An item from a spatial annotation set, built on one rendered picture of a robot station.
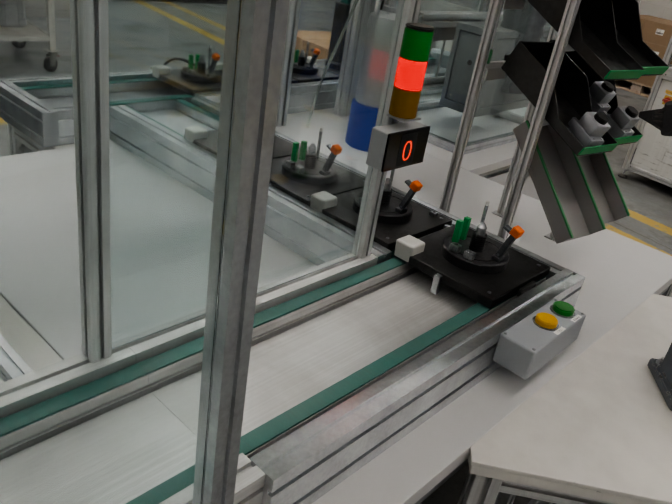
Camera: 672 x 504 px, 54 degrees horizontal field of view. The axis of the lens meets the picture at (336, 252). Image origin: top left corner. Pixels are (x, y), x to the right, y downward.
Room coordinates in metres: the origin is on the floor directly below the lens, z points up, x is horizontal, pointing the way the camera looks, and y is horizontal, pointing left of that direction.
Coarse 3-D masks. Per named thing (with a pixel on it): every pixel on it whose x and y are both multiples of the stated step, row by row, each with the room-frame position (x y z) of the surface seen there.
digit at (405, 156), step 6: (414, 132) 1.15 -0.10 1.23; (402, 138) 1.13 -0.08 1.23; (408, 138) 1.14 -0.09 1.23; (414, 138) 1.16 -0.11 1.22; (402, 144) 1.13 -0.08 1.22; (408, 144) 1.14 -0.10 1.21; (414, 144) 1.16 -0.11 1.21; (402, 150) 1.13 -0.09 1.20; (408, 150) 1.15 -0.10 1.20; (414, 150) 1.16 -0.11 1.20; (402, 156) 1.14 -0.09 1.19; (408, 156) 1.15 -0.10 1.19; (402, 162) 1.14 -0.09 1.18; (408, 162) 1.15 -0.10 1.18
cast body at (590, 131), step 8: (592, 112) 1.40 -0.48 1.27; (600, 112) 1.40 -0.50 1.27; (576, 120) 1.41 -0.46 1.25; (584, 120) 1.39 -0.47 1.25; (592, 120) 1.38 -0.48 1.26; (600, 120) 1.37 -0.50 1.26; (608, 120) 1.38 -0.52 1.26; (576, 128) 1.40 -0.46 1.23; (584, 128) 1.39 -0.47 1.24; (592, 128) 1.37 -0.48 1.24; (600, 128) 1.37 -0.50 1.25; (608, 128) 1.38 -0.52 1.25; (576, 136) 1.40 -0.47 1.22; (584, 136) 1.38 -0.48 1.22; (592, 136) 1.38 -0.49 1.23; (600, 136) 1.39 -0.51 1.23; (584, 144) 1.37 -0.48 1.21; (592, 144) 1.37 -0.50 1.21; (600, 144) 1.39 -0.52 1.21
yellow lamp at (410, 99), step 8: (392, 96) 1.15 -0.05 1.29; (400, 96) 1.14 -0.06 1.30; (408, 96) 1.14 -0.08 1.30; (416, 96) 1.14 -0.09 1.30; (392, 104) 1.15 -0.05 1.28; (400, 104) 1.14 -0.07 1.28; (408, 104) 1.14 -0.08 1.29; (416, 104) 1.15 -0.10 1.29; (392, 112) 1.14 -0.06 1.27; (400, 112) 1.14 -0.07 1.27; (408, 112) 1.14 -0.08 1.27; (416, 112) 1.15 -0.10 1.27
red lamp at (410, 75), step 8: (400, 64) 1.15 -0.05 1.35; (408, 64) 1.14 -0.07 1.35; (416, 64) 1.14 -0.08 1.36; (424, 64) 1.15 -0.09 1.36; (400, 72) 1.14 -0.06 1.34; (408, 72) 1.14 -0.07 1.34; (416, 72) 1.14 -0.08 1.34; (424, 72) 1.15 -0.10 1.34; (400, 80) 1.14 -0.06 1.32; (408, 80) 1.14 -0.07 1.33; (416, 80) 1.14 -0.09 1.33; (400, 88) 1.14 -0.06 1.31; (408, 88) 1.14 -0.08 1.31; (416, 88) 1.14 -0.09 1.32
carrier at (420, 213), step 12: (384, 192) 1.38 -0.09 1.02; (384, 204) 1.38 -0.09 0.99; (396, 204) 1.40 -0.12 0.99; (408, 204) 1.41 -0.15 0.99; (384, 216) 1.33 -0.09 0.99; (396, 216) 1.33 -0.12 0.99; (408, 216) 1.36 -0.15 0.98; (420, 216) 1.40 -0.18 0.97; (444, 216) 1.42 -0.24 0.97; (384, 228) 1.30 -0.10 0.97; (396, 228) 1.31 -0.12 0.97; (408, 228) 1.32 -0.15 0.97; (420, 228) 1.33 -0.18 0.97; (432, 228) 1.35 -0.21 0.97; (384, 240) 1.24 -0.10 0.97; (396, 240) 1.25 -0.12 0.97
